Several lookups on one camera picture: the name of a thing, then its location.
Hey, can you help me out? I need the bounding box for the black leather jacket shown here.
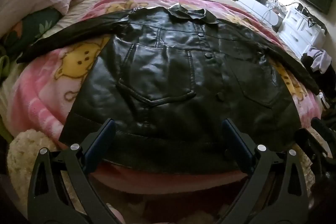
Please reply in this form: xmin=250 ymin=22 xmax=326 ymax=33
xmin=19 ymin=5 xmax=319 ymax=174

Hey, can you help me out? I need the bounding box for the person's thumb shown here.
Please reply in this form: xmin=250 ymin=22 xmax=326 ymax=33
xmin=106 ymin=203 xmax=126 ymax=224

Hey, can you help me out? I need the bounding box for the cream fluffy rug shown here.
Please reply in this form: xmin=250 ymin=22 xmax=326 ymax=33
xmin=7 ymin=129 xmax=57 ymax=207

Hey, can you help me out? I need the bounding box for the pink cartoon bear blanket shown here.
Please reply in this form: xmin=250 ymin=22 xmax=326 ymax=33
xmin=7 ymin=0 xmax=322 ymax=196

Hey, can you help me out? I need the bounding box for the lilac garment on chair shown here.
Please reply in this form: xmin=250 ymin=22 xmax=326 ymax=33
xmin=301 ymin=47 xmax=332 ymax=74

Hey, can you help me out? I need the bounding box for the dark floral pillow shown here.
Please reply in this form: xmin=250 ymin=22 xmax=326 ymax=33
xmin=1 ymin=7 xmax=63 ymax=61

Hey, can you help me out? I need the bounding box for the white drawer cabinet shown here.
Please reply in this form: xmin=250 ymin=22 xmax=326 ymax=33
xmin=278 ymin=9 xmax=326 ymax=59

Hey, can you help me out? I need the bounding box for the white vanity desk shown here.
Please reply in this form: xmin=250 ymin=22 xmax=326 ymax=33
xmin=233 ymin=0 xmax=282 ymax=32

